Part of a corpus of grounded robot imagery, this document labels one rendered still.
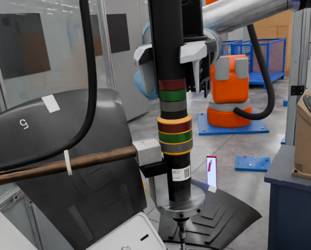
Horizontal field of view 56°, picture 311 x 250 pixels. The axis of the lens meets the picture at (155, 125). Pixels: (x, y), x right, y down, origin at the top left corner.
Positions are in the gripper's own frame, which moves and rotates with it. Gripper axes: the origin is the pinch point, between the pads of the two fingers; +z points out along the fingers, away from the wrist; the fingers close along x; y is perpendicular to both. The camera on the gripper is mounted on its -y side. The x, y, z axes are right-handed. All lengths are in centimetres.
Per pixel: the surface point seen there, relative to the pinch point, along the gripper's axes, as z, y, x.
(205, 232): -9.4, 30.5, -2.8
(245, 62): -384, 53, -4
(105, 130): -6.3, 11.5, 11.5
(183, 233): -2.4, 25.5, -0.6
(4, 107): -46, 19, 70
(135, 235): 2.6, 22.5, 4.4
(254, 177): -244, 148, -17
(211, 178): -37, 36, 0
